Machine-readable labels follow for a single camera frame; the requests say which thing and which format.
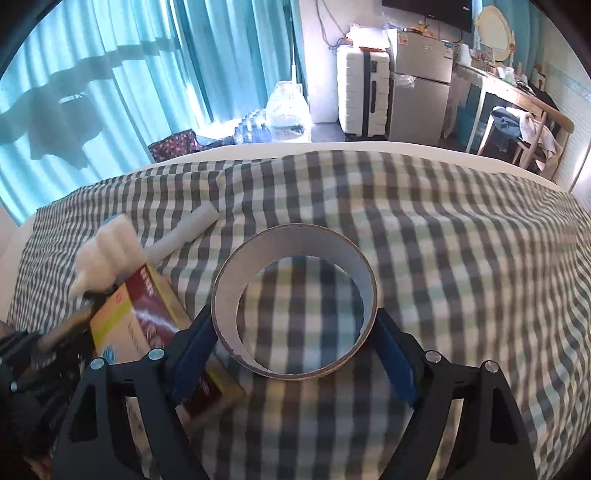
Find dark patterned cloth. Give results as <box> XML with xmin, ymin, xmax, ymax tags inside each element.
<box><xmin>148</xmin><ymin>129</ymin><xmax>204</xmax><ymax>162</ymax></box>

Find tape roll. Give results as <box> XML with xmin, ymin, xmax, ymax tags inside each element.
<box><xmin>211</xmin><ymin>224</ymin><xmax>378</xmax><ymax>380</ymax></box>

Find clothes on chair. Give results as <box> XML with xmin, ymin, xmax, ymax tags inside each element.
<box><xmin>492</xmin><ymin>106</ymin><xmax>561</xmax><ymax>160</ymax></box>

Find wooden stick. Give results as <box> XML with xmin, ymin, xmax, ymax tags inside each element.
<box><xmin>39</xmin><ymin>307</ymin><xmax>95</xmax><ymax>352</ymax></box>

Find white cylinder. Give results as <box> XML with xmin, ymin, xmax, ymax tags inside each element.
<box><xmin>145</xmin><ymin>204</ymin><xmax>218</xmax><ymax>264</ymax></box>

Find checked blanket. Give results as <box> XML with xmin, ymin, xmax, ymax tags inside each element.
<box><xmin>7</xmin><ymin>150</ymin><xmax>591</xmax><ymax>480</ymax></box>

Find pack of water bottles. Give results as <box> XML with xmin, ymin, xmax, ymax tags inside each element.
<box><xmin>233</xmin><ymin>108</ymin><xmax>274</xmax><ymax>144</ymax></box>

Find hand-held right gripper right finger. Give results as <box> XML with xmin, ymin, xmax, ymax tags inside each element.
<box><xmin>373</xmin><ymin>308</ymin><xmax>539</xmax><ymax>480</ymax></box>

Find teal window curtain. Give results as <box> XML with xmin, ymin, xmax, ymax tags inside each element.
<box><xmin>0</xmin><ymin>0</ymin><xmax>303</xmax><ymax>224</ymax></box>

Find wooden desk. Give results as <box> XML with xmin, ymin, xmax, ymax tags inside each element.
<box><xmin>455</xmin><ymin>62</ymin><xmax>575</xmax><ymax>167</ymax></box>

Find red and yellow box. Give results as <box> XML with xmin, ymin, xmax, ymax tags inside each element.
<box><xmin>90</xmin><ymin>263</ymin><xmax>245</xmax><ymax>418</ymax></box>

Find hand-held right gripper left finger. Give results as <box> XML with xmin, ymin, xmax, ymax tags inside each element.
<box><xmin>54</xmin><ymin>305</ymin><xmax>219</xmax><ymax>480</ymax></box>

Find black television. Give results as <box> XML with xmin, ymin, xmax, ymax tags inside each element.
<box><xmin>382</xmin><ymin>0</ymin><xmax>474</xmax><ymax>32</ymax></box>

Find clear plastic bag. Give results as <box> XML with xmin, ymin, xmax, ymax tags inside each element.
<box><xmin>265</xmin><ymin>80</ymin><xmax>313</xmax><ymax>141</ymax></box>

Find white suitcase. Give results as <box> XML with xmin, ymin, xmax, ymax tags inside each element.
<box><xmin>336</xmin><ymin>45</ymin><xmax>392</xmax><ymax>139</ymax></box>

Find silver fridge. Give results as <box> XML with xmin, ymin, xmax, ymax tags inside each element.
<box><xmin>387</xmin><ymin>28</ymin><xmax>455</xmax><ymax>147</ymax></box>

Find oval mirror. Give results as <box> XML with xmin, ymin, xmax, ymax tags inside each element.
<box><xmin>475</xmin><ymin>4</ymin><xmax>515</xmax><ymax>63</ymax></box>

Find wooden chair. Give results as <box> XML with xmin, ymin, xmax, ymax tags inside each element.
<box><xmin>478</xmin><ymin>106</ymin><xmax>561</xmax><ymax>180</ymax></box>

